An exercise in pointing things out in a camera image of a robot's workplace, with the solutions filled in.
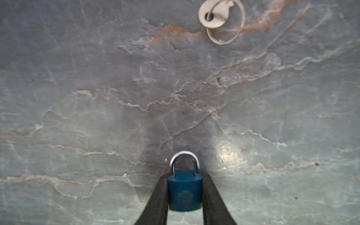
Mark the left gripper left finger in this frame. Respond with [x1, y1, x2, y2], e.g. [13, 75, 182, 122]
[135, 174, 168, 225]

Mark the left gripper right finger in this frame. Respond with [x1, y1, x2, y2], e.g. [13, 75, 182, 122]
[202, 172, 237, 225]

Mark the blue padlock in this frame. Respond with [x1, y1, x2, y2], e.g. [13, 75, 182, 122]
[167, 151, 203, 212]

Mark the silver key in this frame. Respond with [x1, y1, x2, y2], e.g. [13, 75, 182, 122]
[198, 0, 246, 46]

